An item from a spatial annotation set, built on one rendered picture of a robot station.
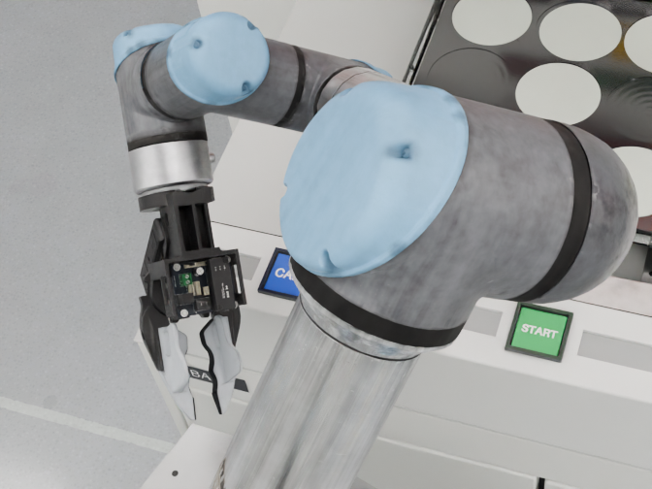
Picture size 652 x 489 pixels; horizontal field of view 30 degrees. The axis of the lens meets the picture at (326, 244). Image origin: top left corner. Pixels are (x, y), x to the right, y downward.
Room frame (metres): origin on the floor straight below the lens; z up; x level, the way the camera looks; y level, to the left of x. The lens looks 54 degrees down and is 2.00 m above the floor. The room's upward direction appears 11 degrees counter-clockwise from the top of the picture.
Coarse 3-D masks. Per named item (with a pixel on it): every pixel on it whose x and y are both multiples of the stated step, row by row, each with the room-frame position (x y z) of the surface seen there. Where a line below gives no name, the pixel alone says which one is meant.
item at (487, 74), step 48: (528, 0) 1.10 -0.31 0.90; (576, 0) 1.09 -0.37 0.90; (624, 0) 1.07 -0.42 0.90; (432, 48) 1.05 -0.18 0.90; (480, 48) 1.04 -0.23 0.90; (528, 48) 1.02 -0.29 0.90; (624, 48) 0.99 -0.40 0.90; (480, 96) 0.96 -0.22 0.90; (624, 96) 0.92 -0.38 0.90; (624, 144) 0.85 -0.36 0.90
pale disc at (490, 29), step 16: (464, 0) 1.12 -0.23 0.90; (480, 0) 1.12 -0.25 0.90; (496, 0) 1.11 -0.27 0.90; (512, 0) 1.11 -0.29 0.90; (464, 16) 1.09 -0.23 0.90; (480, 16) 1.09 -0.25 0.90; (496, 16) 1.08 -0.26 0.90; (512, 16) 1.08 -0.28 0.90; (528, 16) 1.07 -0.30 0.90; (464, 32) 1.07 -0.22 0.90; (480, 32) 1.06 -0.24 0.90; (496, 32) 1.06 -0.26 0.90; (512, 32) 1.05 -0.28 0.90
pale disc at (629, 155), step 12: (624, 156) 0.83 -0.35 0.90; (636, 156) 0.83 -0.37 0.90; (648, 156) 0.82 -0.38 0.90; (636, 168) 0.81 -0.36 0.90; (648, 168) 0.81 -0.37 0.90; (636, 180) 0.79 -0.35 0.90; (648, 180) 0.79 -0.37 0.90; (636, 192) 0.78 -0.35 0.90; (648, 192) 0.78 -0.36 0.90; (648, 204) 0.76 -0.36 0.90
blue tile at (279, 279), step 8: (280, 256) 0.74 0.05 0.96; (288, 256) 0.74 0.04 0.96; (280, 264) 0.73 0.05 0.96; (288, 264) 0.73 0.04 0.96; (272, 272) 0.72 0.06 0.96; (280, 272) 0.72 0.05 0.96; (288, 272) 0.72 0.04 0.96; (272, 280) 0.71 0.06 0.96; (280, 280) 0.71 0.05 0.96; (288, 280) 0.71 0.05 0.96; (272, 288) 0.70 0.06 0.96; (280, 288) 0.70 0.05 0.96; (288, 288) 0.70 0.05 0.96; (296, 288) 0.70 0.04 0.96
